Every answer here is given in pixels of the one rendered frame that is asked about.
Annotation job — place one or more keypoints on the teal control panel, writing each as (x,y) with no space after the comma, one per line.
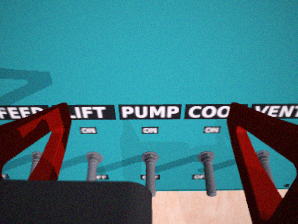
(149,83)

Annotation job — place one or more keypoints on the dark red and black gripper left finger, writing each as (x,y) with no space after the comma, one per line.
(18,135)

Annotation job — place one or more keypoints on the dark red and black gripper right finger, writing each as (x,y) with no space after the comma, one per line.
(261,195)

